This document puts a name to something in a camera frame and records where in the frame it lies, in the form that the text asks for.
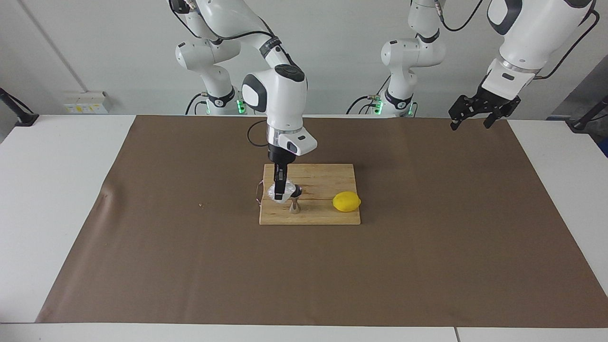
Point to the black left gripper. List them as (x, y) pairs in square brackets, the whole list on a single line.
[(494, 103)]

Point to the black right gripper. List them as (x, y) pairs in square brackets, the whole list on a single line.
[(279, 159)]

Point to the small clear glass cup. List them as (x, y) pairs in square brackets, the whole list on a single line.
[(270, 194)]

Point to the steel double jigger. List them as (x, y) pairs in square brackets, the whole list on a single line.
[(295, 206)]

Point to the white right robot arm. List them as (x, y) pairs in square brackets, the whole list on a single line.
[(285, 99)]

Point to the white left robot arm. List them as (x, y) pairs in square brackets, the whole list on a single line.
[(527, 33)]

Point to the wooden cutting board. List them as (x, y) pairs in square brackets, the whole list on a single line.
[(327, 178)]

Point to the yellow lemon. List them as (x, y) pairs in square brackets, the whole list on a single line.
[(346, 202)]

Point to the brown paper table mat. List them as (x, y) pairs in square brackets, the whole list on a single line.
[(304, 275)]

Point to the black clamp stand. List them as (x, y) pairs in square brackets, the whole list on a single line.
[(19, 114), (589, 116)]

